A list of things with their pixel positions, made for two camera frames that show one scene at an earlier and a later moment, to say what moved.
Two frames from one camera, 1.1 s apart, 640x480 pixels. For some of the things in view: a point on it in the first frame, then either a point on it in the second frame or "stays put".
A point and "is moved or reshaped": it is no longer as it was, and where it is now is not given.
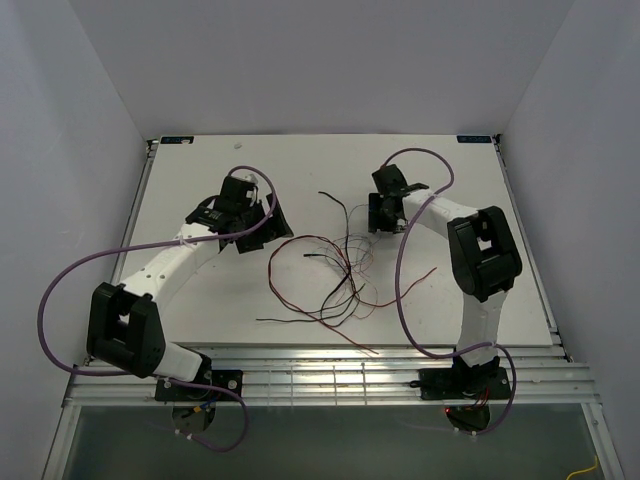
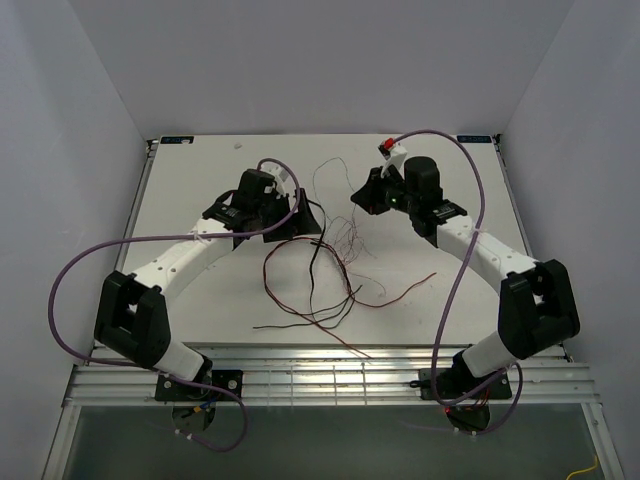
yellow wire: x=568 y=477 stays put
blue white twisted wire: x=352 y=236 to x=335 y=199
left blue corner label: x=176 y=139 stays put
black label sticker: x=474 y=139 stays put
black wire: x=333 y=287 to x=333 y=320
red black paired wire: x=350 y=277 is moved or reshaped
